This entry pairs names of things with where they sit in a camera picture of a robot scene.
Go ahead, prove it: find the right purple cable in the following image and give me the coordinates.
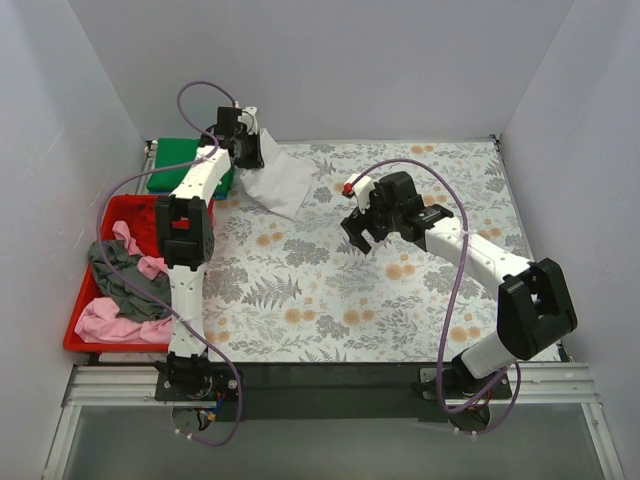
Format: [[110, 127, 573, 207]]
[[351, 158, 523, 437]]

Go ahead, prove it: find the red plastic bin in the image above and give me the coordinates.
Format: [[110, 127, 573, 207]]
[[63, 196, 171, 353]]

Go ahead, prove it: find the floral table cloth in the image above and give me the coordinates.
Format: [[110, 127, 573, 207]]
[[203, 141, 529, 363]]

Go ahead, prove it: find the purple cable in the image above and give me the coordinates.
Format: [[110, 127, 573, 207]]
[[99, 79, 251, 447], [351, 158, 523, 437]]

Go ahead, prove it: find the pink t shirt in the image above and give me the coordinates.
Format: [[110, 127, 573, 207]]
[[72, 220, 172, 345]]

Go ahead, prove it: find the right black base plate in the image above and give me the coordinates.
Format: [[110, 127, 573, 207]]
[[411, 367, 512, 400]]

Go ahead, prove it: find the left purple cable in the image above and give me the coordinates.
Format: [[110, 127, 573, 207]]
[[99, 79, 251, 447]]

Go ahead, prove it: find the aluminium rail frame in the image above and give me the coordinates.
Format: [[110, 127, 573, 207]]
[[44, 362, 624, 479]]

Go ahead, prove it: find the grey t shirt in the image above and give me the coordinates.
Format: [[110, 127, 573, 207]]
[[88, 240, 171, 323]]

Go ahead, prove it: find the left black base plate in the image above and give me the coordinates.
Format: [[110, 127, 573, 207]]
[[154, 368, 241, 402]]

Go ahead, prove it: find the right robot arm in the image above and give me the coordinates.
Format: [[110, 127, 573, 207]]
[[341, 172, 578, 398]]

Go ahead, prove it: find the red t shirt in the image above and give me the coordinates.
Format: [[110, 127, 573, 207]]
[[115, 195, 160, 257]]

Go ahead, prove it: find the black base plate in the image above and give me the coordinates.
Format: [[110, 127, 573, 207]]
[[154, 368, 241, 402], [411, 367, 512, 400]]

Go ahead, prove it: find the white t shirt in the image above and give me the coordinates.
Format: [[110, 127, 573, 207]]
[[239, 128, 317, 220]]

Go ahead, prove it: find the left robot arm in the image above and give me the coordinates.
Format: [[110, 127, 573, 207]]
[[155, 106, 264, 400]]

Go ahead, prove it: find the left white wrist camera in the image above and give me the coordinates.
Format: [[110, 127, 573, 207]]
[[237, 106, 260, 135]]

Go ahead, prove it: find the folded green t shirt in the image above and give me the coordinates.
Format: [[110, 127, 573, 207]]
[[145, 137, 236, 193]]

